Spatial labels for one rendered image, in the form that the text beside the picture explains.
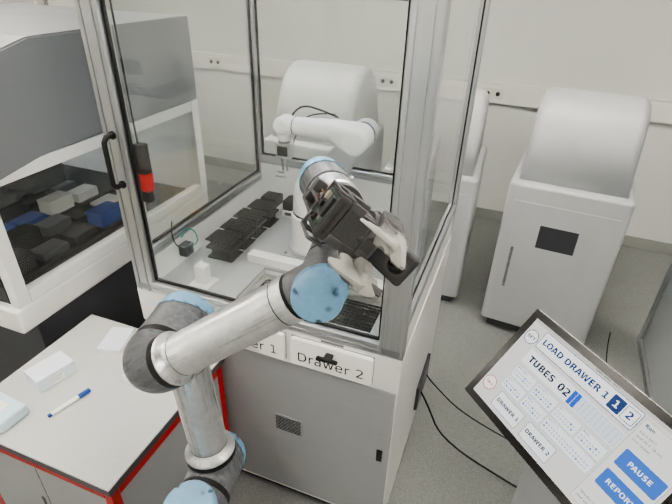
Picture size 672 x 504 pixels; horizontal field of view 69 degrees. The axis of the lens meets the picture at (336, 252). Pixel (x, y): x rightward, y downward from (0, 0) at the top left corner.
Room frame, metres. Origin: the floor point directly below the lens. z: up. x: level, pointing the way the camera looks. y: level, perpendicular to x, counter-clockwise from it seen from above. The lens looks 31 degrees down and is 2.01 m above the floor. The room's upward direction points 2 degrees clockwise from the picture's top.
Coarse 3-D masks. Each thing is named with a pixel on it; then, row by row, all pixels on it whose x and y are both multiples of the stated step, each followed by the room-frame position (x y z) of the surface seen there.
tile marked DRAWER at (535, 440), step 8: (528, 424) 0.85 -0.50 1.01; (520, 432) 0.84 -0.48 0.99; (528, 432) 0.83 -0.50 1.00; (536, 432) 0.82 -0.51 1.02; (528, 440) 0.82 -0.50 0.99; (536, 440) 0.81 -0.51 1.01; (544, 440) 0.80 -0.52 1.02; (536, 448) 0.79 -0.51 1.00; (544, 448) 0.78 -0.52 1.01; (552, 448) 0.78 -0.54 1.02; (544, 456) 0.77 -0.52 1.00
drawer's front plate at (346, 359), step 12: (300, 348) 1.24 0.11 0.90; (312, 348) 1.22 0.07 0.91; (324, 348) 1.21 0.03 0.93; (336, 348) 1.21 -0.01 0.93; (312, 360) 1.22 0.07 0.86; (336, 360) 1.19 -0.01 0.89; (348, 360) 1.18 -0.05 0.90; (360, 360) 1.17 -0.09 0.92; (372, 360) 1.16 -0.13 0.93; (336, 372) 1.19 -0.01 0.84; (348, 372) 1.18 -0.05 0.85; (360, 372) 1.16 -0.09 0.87; (372, 372) 1.16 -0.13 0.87
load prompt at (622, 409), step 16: (544, 336) 1.02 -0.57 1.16; (544, 352) 0.98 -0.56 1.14; (560, 352) 0.96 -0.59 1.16; (560, 368) 0.92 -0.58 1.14; (576, 368) 0.91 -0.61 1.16; (592, 384) 0.86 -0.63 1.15; (608, 384) 0.84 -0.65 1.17; (608, 400) 0.81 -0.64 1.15; (624, 400) 0.79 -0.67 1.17; (624, 416) 0.77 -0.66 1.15; (640, 416) 0.75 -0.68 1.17
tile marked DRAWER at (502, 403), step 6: (498, 396) 0.95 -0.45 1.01; (504, 396) 0.94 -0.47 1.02; (492, 402) 0.94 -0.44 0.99; (498, 402) 0.93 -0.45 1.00; (504, 402) 0.92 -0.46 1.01; (510, 402) 0.92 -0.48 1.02; (498, 408) 0.92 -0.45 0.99; (504, 408) 0.91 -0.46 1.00; (510, 408) 0.90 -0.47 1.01; (516, 408) 0.90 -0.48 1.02; (504, 414) 0.90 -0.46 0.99; (510, 414) 0.89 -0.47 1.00; (516, 414) 0.88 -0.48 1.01; (522, 414) 0.88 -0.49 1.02; (510, 420) 0.88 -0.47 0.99; (516, 420) 0.87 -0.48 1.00
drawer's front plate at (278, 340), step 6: (270, 336) 1.28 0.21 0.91; (276, 336) 1.27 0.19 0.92; (282, 336) 1.26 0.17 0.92; (258, 342) 1.29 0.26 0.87; (264, 342) 1.29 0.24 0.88; (270, 342) 1.28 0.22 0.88; (276, 342) 1.27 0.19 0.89; (282, 342) 1.26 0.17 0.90; (246, 348) 1.31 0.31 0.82; (252, 348) 1.30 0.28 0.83; (258, 348) 1.29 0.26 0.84; (264, 348) 1.29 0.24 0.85; (270, 348) 1.28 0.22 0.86; (276, 348) 1.27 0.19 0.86; (282, 348) 1.26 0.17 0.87; (270, 354) 1.28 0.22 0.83; (276, 354) 1.27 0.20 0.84; (282, 354) 1.26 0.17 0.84
